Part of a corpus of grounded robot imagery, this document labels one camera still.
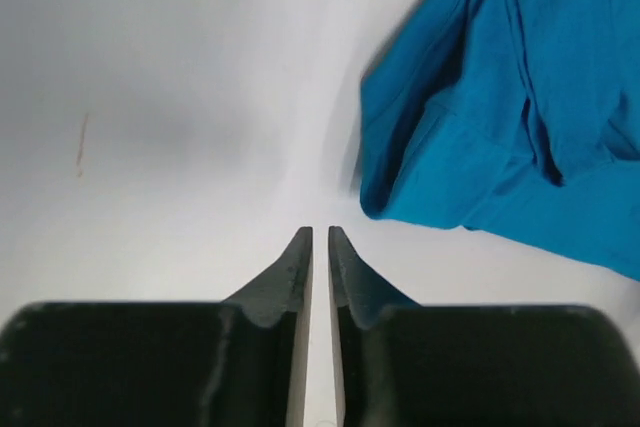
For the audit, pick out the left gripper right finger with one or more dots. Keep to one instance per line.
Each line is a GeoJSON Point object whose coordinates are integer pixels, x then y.
{"type": "Point", "coordinates": [401, 363]}

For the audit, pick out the blue polo shirt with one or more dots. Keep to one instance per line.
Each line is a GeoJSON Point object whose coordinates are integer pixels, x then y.
{"type": "Point", "coordinates": [515, 117]}

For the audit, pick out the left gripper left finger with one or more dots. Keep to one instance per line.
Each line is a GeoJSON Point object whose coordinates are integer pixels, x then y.
{"type": "Point", "coordinates": [241, 361]}

